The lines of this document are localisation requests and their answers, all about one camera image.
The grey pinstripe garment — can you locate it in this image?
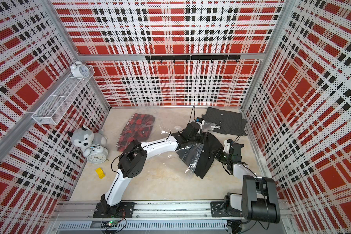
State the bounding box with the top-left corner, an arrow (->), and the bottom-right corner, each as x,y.
202,107 -> 247,136

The red black plaid shirt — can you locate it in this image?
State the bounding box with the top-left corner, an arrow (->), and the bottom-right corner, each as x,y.
116,113 -> 156,152

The clear vacuum bag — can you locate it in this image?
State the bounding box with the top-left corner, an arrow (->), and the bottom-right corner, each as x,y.
116,113 -> 223,178

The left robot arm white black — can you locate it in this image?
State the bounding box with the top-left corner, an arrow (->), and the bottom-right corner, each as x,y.
98,121 -> 208,217

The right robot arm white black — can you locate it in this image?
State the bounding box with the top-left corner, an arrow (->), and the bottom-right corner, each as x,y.
211,139 -> 280,223

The white alarm clock on table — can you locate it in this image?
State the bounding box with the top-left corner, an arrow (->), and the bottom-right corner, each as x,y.
83,146 -> 108,164

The yellow small block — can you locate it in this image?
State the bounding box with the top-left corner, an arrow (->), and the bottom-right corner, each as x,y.
95,168 -> 105,179

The husky plush toy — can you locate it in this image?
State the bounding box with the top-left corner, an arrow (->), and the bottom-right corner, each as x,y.
67,125 -> 107,151

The white alarm clock on shelf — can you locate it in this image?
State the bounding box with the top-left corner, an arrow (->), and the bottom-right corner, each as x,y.
70,61 -> 90,78

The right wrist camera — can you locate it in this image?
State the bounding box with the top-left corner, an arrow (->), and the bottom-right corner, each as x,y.
223,139 -> 234,154

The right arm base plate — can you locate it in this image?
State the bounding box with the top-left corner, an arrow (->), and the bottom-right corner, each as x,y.
210,201 -> 244,218

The black hook rail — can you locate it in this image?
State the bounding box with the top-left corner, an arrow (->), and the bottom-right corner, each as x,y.
145,55 -> 241,62

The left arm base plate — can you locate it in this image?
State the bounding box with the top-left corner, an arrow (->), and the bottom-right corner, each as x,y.
93,202 -> 135,218

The white wire shelf basket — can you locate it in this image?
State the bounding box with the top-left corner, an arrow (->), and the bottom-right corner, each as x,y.
32,64 -> 95,125

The aluminium mounting rail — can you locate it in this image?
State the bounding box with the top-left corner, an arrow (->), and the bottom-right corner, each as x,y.
51,200 -> 293,220

